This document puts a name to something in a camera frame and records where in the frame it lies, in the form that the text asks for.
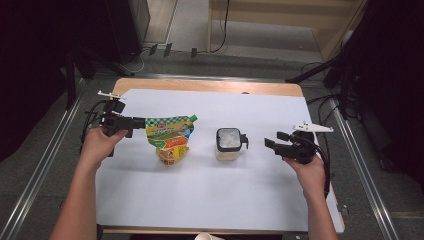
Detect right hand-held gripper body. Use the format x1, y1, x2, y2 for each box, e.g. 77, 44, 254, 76
283, 121, 334, 165

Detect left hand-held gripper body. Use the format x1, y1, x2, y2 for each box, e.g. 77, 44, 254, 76
97, 90, 134, 138

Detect yellow green spout pouch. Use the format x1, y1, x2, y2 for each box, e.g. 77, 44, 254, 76
144, 114, 199, 168

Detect clear jar with black lid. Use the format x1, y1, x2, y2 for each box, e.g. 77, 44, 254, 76
214, 127, 250, 162

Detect person's right hand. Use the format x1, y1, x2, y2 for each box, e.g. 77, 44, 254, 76
283, 154, 327, 201

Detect person's left hand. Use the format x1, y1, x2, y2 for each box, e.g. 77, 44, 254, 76
80, 126, 129, 168

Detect black stand leg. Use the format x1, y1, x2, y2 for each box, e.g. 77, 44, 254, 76
285, 58, 338, 84

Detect white paper sheet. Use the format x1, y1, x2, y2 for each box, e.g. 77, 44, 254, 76
95, 88, 345, 234

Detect black cabinet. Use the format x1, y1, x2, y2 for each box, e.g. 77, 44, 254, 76
103, 0, 151, 66

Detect dark curtain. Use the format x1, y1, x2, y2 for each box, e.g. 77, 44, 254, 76
0, 0, 113, 163
333, 0, 424, 186

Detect left hand-held gripper cable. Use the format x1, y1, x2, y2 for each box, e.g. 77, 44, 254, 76
80, 99, 108, 145

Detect hand-held gripper cable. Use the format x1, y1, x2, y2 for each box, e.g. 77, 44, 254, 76
80, 99, 108, 145
307, 131, 332, 198

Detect right hand-held gripper cable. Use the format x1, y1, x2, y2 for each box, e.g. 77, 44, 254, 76
307, 131, 332, 198

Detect black floor cables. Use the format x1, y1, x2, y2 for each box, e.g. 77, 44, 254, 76
300, 61, 363, 175

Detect white floor cable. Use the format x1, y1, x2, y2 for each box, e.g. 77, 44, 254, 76
118, 48, 148, 76

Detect long metal floor rail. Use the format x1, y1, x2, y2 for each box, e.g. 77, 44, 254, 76
0, 78, 88, 240
133, 73, 288, 83
328, 98, 400, 240

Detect hanging black cable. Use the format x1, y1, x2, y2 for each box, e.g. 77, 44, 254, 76
196, 0, 232, 54

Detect light wooden frame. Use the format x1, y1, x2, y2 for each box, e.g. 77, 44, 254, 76
207, 0, 368, 63

